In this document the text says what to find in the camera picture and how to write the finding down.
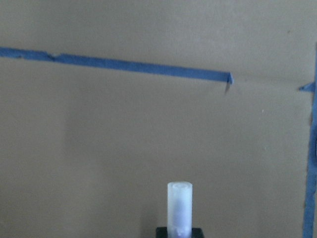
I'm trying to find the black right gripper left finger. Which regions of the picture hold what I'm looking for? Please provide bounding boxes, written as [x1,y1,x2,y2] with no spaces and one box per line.
[155,227,168,238]

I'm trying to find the purple highlighter pen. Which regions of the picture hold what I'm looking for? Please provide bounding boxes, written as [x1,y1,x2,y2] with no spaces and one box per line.
[167,181,193,238]

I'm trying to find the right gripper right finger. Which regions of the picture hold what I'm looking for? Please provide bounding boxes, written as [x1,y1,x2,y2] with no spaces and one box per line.
[191,228,204,238]

